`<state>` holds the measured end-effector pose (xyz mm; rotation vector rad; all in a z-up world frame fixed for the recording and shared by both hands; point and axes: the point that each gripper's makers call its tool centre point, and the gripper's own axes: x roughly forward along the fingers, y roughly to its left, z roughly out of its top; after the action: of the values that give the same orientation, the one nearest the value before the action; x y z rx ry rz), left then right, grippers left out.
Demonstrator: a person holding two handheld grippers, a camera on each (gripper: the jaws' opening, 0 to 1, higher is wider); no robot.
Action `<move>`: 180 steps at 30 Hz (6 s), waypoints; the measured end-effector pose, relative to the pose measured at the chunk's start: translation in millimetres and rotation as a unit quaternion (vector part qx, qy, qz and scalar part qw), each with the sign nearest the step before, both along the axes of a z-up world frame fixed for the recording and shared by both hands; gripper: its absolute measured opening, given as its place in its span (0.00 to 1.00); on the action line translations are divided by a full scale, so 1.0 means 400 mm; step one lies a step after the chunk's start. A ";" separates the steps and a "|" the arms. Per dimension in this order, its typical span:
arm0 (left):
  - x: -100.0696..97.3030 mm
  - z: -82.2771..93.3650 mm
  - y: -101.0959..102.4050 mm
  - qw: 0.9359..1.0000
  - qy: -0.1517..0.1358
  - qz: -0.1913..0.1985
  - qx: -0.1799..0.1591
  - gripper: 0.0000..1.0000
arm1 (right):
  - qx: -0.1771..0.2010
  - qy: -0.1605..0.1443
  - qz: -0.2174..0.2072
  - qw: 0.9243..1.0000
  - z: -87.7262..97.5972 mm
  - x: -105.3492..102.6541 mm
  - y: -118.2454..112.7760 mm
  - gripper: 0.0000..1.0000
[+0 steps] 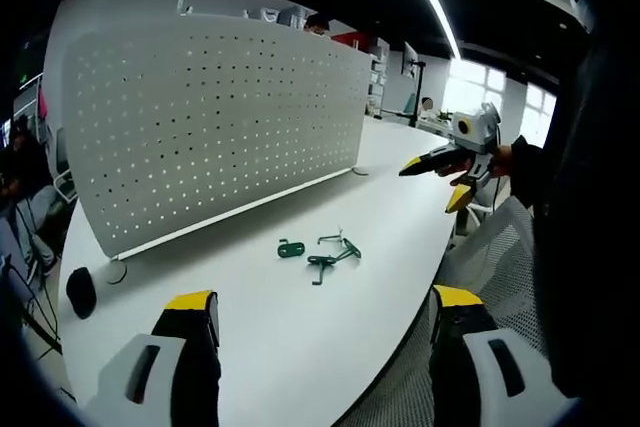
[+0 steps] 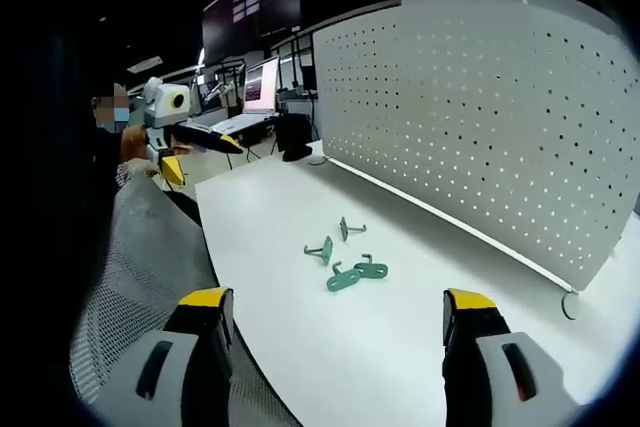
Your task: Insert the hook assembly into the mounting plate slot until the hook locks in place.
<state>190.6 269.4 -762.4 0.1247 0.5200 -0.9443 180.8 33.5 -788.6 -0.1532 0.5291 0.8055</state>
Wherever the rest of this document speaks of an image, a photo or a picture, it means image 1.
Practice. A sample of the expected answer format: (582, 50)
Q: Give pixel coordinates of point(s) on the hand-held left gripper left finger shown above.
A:
(150, 372)

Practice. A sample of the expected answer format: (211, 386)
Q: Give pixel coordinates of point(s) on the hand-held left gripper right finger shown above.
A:
(480, 362)

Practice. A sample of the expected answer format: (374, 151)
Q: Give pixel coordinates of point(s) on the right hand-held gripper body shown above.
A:
(475, 132)

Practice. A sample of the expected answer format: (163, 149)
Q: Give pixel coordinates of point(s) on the green hook assembly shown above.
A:
(322, 263)
(351, 250)

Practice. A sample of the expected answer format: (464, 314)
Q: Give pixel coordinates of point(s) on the person's right hand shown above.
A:
(501, 159)

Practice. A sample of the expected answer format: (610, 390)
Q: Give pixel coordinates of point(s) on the black stand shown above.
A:
(418, 94)

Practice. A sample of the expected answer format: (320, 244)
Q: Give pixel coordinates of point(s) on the grey mesh office chair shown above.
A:
(500, 257)

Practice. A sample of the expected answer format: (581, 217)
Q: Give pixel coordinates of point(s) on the round grey partition foot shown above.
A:
(360, 172)
(116, 273)

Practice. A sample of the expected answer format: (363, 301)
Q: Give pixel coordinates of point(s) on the white storage shelf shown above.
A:
(377, 84)

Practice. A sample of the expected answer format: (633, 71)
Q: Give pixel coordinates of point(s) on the computer monitor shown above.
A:
(409, 61)

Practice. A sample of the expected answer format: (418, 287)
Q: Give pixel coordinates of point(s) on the black oval object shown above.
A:
(81, 293)

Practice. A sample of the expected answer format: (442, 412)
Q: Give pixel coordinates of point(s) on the person's black clothing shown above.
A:
(595, 197)

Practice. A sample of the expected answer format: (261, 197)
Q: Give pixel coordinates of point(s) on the white perforated desk partition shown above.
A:
(215, 127)

